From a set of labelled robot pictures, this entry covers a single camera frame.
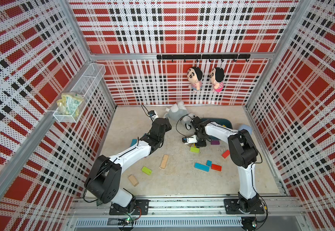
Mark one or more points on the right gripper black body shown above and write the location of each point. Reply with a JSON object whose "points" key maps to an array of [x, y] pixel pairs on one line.
{"points": [[200, 139]]}

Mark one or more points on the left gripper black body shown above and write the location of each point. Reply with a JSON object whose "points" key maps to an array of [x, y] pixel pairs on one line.
{"points": [[167, 127]]}

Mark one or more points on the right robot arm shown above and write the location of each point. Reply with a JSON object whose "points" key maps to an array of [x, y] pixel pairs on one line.
{"points": [[243, 153]]}

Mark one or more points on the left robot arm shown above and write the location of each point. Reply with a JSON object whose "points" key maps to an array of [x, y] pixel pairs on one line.
{"points": [[105, 176]]}

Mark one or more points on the purple block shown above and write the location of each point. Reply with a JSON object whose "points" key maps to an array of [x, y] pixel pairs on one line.
{"points": [[215, 142]]}

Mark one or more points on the lime green block centre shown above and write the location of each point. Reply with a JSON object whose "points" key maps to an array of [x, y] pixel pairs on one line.
{"points": [[194, 149]]}

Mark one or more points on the lime green block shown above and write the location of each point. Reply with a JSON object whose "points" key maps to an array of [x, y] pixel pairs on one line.
{"points": [[147, 171], [194, 149]]}

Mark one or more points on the grey husky plush toy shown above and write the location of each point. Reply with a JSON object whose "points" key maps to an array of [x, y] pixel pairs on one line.
{"points": [[179, 113]]}

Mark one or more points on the small teal cube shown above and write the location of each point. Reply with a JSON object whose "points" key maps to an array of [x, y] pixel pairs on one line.
{"points": [[209, 163]]}

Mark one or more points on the dark teal plastic bin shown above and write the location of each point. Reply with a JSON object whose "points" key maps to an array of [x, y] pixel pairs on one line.
{"points": [[219, 121]]}

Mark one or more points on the red block right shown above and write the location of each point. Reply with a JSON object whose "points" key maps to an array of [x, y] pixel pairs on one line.
{"points": [[226, 154]]}

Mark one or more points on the long teal block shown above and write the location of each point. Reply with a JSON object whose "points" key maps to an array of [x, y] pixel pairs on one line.
{"points": [[202, 167]]}

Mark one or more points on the teal flat block left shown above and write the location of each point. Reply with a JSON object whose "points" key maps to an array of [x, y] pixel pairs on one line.
{"points": [[134, 141]]}

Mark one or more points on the red rectangular block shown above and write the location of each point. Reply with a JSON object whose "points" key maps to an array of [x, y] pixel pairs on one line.
{"points": [[216, 167]]}

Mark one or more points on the long natural wood block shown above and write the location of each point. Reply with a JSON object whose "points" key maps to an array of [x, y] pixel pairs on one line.
{"points": [[164, 161]]}

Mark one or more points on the light blue alarm clock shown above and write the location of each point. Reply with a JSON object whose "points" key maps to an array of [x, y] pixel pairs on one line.
{"points": [[245, 127]]}

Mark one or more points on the lime green block left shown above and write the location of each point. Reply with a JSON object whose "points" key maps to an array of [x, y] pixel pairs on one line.
{"points": [[147, 171]]}

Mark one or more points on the left hanging cartoon doll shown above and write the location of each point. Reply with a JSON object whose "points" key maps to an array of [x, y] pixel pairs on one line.
{"points": [[194, 76]]}

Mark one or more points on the hanging cartoon doll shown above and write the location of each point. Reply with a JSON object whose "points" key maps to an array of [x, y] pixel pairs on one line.
{"points": [[194, 76], [216, 79]]}

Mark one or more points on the natural wood cube block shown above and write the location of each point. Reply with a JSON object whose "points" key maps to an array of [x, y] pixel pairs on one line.
{"points": [[133, 180]]}

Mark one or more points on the right hanging cartoon doll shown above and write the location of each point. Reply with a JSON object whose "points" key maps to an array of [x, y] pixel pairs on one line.
{"points": [[216, 79]]}

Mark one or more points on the yellow-green snack packet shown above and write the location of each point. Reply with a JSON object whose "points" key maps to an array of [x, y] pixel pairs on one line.
{"points": [[69, 104]]}

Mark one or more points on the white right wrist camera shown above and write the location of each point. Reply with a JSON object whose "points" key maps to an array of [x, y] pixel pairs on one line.
{"points": [[189, 140]]}

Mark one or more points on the white wire wall basket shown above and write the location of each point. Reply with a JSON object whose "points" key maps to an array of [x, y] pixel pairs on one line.
{"points": [[85, 86]]}

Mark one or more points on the black hook rail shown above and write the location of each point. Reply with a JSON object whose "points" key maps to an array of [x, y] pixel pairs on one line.
{"points": [[173, 57]]}

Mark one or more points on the metal linear rail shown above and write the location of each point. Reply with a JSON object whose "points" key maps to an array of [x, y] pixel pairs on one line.
{"points": [[203, 212]]}

